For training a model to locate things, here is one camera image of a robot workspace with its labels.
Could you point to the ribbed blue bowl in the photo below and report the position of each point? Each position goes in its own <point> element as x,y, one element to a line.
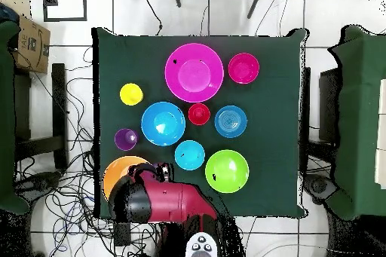
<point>230,121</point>

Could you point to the large blue bowl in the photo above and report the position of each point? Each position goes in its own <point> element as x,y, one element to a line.
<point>163,123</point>

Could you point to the purple cup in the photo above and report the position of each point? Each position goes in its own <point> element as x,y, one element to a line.
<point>126,139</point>

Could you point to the large orange bowl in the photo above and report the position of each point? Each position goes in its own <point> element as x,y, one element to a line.
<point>116,169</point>

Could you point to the green bowl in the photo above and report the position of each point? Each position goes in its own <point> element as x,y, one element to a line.
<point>227,171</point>

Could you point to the black power adapter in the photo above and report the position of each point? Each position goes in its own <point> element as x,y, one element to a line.
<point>122,234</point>

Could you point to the large pink bowl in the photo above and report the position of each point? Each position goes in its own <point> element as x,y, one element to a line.
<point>194,72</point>

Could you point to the red cup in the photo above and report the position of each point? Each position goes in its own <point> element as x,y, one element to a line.
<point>199,114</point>

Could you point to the dark green tablecloth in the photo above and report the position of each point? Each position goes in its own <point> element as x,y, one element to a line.
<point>277,88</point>

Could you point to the yellow cup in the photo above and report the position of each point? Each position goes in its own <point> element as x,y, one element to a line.
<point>131,94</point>

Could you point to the green clothed side table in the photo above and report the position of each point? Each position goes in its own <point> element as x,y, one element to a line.
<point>359,88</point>
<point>6,118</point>

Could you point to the small crimson bowl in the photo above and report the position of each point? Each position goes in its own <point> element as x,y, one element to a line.
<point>243,68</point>

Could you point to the cardboard box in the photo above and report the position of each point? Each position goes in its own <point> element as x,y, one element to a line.
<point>33,49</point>

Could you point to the black pedestal leg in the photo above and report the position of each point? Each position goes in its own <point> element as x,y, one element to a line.
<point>319,186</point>
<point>39,182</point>

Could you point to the small light blue bowl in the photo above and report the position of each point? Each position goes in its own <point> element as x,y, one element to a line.
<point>189,155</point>

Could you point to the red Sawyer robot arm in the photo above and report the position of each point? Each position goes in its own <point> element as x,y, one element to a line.
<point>175,199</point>

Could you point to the black chair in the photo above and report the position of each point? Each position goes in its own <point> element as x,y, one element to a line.
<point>328,103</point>

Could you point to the black stool frame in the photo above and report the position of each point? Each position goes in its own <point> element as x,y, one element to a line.
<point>58,103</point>

